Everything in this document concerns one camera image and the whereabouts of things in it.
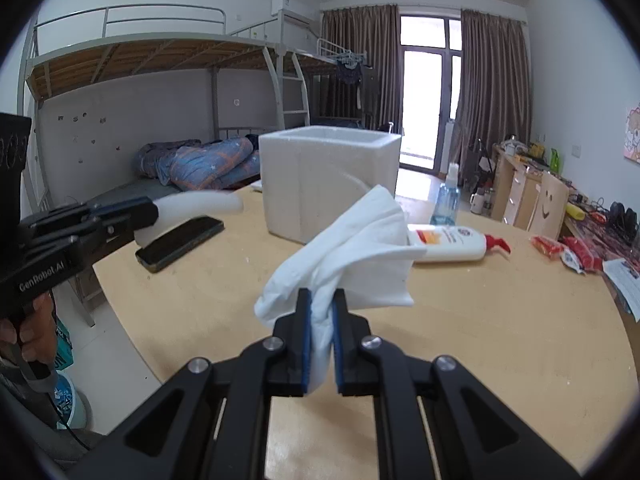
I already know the white tissue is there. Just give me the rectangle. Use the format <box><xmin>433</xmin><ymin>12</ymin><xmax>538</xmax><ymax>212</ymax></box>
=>
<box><xmin>254</xmin><ymin>185</ymin><xmax>425</xmax><ymax>392</ymax></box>

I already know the person's left hand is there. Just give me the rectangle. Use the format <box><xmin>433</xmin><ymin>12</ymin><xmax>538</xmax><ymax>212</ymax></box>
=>
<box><xmin>1</xmin><ymin>292</ymin><xmax>56</xmax><ymax>364</ymax></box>

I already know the black smartphone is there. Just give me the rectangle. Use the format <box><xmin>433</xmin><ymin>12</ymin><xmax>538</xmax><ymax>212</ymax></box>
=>
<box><xmin>136</xmin><ymin>216</ymin><xmax>224</xmax><ymax>273</ymax></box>

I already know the blue orange quilt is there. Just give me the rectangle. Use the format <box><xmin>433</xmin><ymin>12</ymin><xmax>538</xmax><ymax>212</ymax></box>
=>
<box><xmin>132</xmin><ymin>134</ymin><xmax>260</xmax><ymax>191</ymax></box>

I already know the white remote control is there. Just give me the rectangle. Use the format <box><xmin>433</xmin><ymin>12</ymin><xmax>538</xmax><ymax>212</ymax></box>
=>
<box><xmin>250</xmin><ymin>180</ymin><xmax>262</xmax><ymax>193</ymax></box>

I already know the metal bunk bed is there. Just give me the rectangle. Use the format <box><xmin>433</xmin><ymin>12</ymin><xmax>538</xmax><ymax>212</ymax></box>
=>
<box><xmin>17</xmin><ymin>3</ymin><xmax>367</xmax><ymax>210</ymax></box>

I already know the white lotion pump bottle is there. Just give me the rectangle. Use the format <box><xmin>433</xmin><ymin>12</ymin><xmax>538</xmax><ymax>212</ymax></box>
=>
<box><xmin>408</xmin><ymin>224</ymin><xmax>511</xmax><ymax>263</ymax></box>

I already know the white styrofoam box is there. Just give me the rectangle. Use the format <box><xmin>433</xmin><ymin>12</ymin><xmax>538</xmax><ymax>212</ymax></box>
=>
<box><xmin>259</xmin><ymin>126</ymin><xmax>401</xmax><ymax>244</ymax></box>

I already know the orange snack packet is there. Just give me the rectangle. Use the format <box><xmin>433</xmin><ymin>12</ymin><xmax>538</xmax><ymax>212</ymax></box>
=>
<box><xmin>529</xmin><ymin>235</ymin><xmax>565</xmax><ymax>260</ymax></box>

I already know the red snack packet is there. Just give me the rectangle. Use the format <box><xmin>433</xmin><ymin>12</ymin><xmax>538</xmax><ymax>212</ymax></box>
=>
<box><xmin>563</xmin><ymin>236</ymin><xmax>603</xmax><ymax>273</ymax></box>

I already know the white printed paper sheet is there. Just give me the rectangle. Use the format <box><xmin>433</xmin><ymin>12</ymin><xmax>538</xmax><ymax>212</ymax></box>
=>
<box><xmin>603</xmin><ymin>259</ymin><xmax>640</xmax><ymax>322</ymax></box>

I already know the wooden smiley chair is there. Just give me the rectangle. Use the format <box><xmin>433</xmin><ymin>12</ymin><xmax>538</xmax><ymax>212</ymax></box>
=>
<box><xmin>528</xmin><ymin>171</ymin><xmax>570</xmax><ymax>240</ymax></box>

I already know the wooden drawer desk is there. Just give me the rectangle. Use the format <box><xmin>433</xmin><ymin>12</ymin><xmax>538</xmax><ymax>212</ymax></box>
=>
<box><xmin>490</xmin><ymin>145</ymin><xmax>548</xmax><ymax>233</ymax></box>

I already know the white air conditioner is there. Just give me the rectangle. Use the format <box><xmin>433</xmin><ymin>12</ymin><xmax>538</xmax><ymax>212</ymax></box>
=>
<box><xmin>271</xmin><ymin>0</ymin><xmax>319</xmax><ymax>23</ymax></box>

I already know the brown left curtain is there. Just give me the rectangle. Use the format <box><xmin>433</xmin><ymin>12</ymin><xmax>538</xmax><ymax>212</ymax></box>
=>
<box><xmin>321</xmin><ymin>4</ymin><xmax>402</xmax><ymax>132</ymax></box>

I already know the brown curtain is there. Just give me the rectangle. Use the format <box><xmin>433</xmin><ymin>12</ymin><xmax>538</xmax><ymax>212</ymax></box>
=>
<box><xmin>449</xmin><ymin>10</ymin><xmax>533</xmax><ymax>170</ymax></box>
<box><xmin>321</xmin><ymin>4</ymin><xmax>402</xmax><ymax>132</ymax></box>

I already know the brown right curtain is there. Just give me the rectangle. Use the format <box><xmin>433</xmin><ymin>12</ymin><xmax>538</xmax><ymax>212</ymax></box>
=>
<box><xmin>449</xmin><ymin>10</ymin><xmax>533</xmax><ymax>170</ymax></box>

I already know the glass balcony door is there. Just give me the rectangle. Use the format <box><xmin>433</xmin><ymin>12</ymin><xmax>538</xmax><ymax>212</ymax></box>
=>
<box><xmin>400</xmin><ymin>15</ymin><xmax>463</xmax><ymax>174</ymax></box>

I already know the pink cartoon wall picture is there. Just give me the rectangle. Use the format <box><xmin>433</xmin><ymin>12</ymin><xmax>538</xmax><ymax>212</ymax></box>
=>
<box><xmin>623</xmin><ymin>106</ymin><xmax>640</xmax><ymax>164</ymax></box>

